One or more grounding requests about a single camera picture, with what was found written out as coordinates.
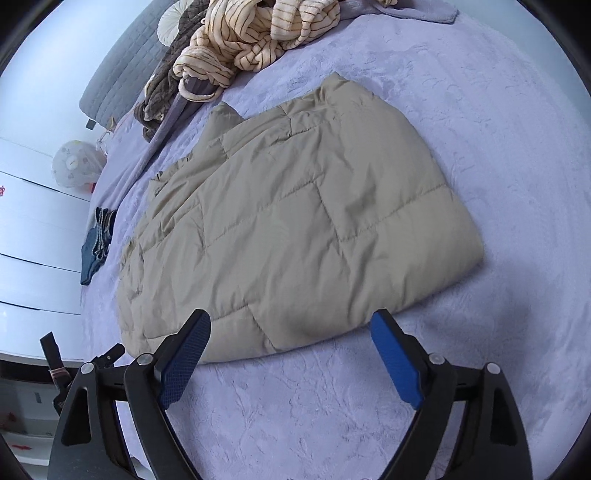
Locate white fan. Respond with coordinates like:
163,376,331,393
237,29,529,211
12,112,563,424
50,140,108,190

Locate round cream cushion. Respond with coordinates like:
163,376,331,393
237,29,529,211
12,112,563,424
156,0,191,46

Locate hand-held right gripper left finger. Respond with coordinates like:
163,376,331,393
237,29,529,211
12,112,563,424
46,309,212,480

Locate grey quilted headboard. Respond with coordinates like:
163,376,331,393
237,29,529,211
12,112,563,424
78,0,185,129

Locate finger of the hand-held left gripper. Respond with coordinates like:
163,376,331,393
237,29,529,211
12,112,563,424
91,343,126,370

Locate brown fleece garment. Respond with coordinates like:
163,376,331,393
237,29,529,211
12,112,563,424
134,0,220,143

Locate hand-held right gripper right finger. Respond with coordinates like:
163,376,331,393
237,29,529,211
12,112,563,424
370,309,535,480

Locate white plastic drawer unit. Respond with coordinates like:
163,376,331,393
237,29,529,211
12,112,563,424
0,362,63,467

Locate cream striped fleece garment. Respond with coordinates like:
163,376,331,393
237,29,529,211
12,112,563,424
172,0,398,101

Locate folded blue jeans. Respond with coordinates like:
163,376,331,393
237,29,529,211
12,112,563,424
80,207,119,287

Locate khaki puffer jacket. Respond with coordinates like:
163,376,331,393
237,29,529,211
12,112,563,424
115,72,486,365

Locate purple bed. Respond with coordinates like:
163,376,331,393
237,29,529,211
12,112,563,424
81,0,591,480

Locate white wardrobe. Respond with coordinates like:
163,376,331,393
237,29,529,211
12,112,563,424
0,136,95,363

